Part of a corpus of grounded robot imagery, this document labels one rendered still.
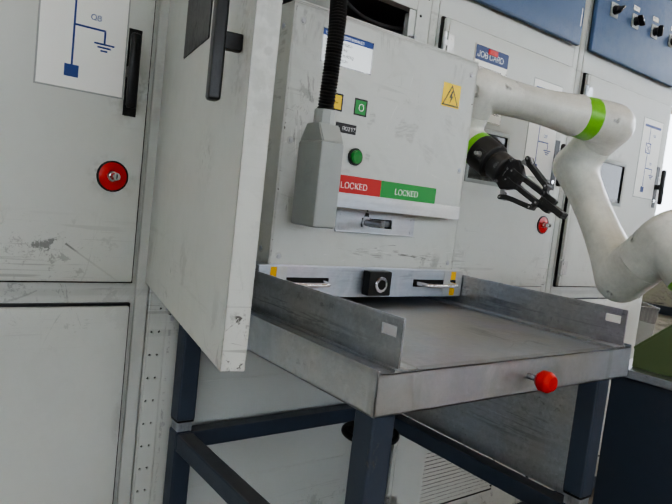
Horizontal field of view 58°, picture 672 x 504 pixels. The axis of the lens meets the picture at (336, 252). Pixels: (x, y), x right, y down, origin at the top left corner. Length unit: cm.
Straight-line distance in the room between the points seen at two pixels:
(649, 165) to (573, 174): 84
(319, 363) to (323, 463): 86
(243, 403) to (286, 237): 52
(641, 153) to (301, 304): 191
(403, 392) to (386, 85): 67
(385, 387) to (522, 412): 64
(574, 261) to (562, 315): 104
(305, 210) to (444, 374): 37
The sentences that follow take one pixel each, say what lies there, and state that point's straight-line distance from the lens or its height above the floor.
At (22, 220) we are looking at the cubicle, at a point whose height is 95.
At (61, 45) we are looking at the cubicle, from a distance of 124.
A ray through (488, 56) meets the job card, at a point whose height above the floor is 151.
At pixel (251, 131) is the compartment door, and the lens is 70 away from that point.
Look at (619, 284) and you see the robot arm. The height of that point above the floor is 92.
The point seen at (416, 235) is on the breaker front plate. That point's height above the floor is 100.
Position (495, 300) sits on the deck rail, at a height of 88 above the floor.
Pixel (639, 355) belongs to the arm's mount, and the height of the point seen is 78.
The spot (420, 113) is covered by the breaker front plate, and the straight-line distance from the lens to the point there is 131.
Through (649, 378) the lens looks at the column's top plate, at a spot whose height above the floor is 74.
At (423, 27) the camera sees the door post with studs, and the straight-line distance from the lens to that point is 173.
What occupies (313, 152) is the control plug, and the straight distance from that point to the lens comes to 103.
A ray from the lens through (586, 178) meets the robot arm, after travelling 188.
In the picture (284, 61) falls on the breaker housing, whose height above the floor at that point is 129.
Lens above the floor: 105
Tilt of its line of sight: 5 degrees down
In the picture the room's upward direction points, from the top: 6 degrees clockwise
